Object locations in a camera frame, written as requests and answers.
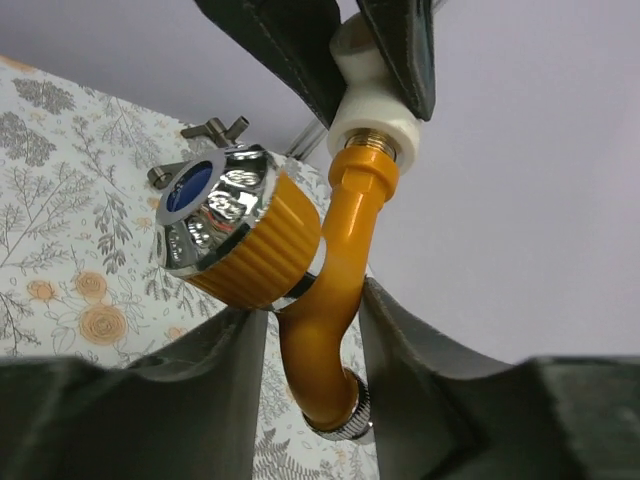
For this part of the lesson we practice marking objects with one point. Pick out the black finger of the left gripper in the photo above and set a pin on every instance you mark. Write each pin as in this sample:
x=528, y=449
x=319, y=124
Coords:
x=291, y=39
x=404, y=34

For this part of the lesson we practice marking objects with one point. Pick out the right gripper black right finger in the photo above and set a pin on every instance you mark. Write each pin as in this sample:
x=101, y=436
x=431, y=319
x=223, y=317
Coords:
x=444, y=411

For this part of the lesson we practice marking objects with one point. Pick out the orange faucet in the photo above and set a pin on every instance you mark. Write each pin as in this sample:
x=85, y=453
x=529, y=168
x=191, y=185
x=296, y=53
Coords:
x=233, y=224

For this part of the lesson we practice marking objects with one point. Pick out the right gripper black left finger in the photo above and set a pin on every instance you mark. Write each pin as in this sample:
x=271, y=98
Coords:
x=186, y=411

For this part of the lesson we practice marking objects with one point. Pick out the floral patterned table mat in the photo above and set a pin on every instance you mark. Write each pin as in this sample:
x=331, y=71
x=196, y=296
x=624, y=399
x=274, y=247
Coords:
x=79, y=274

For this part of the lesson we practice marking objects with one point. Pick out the white pipe elbow fitting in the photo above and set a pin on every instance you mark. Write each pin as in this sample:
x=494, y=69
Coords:
x=370, y=100

